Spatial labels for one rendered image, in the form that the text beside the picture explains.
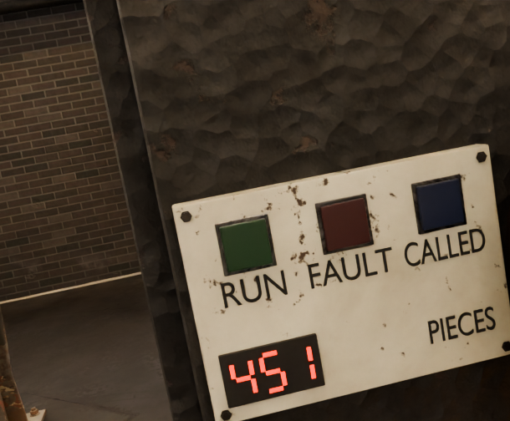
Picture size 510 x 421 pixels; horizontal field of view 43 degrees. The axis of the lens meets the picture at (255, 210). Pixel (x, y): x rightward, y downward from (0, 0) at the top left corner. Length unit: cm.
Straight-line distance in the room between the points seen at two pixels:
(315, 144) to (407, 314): 16
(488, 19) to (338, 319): 28
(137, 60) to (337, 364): 29
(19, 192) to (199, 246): 613
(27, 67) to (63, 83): 36
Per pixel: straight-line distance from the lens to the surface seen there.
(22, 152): 657
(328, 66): 53
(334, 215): 50
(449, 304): 56
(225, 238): 49
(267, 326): 51
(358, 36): 54
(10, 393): 349
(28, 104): 657
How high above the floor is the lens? 129
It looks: 8 degrees down
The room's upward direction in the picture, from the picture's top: 11 degrees counter-clockwise
